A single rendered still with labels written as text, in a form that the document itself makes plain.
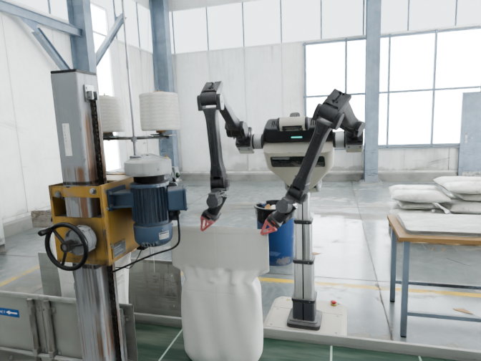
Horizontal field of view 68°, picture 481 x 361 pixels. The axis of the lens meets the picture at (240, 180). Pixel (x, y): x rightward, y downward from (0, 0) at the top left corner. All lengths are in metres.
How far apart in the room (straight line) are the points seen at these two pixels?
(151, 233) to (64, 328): 0.87
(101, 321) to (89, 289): 0.14
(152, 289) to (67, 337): 0.56
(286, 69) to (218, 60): 1.88
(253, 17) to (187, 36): 1.87
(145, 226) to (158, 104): 0.48
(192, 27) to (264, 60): 2.24
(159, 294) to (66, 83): 1.42
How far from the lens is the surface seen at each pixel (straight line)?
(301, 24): 9.93
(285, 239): 3.94
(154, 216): 1.41
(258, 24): 10.12
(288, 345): 2.09
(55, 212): 1.57
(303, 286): 2.37
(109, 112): 1.64
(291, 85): 9.68
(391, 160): 9.72
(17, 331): 2.34
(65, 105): 1.47
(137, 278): 2.42
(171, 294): 2.35
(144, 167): 1.35
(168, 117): 1.49
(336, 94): 1.48
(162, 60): 10.57
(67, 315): 2.07
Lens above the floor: 1.54
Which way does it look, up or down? 9 degrees down
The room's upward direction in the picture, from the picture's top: 2 degrees counter-clockwise
